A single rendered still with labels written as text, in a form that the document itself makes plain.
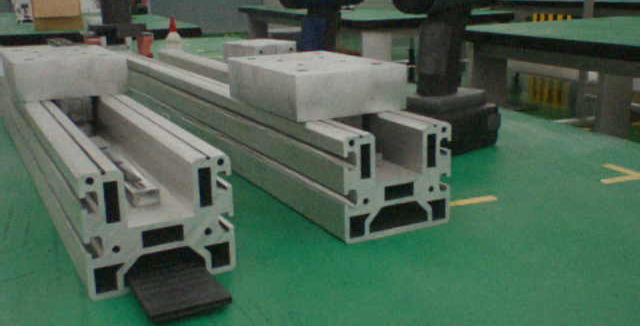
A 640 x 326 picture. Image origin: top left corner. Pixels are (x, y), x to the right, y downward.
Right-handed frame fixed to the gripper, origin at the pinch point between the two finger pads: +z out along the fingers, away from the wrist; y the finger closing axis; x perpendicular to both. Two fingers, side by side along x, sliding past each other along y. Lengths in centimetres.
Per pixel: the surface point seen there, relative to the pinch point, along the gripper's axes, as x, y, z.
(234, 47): -28.5, 13.7, -5.7
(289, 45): -32.7, 22.3, -5.8
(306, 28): -53, 16, -10
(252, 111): -82, -4, -5
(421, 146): -100, 3, -4
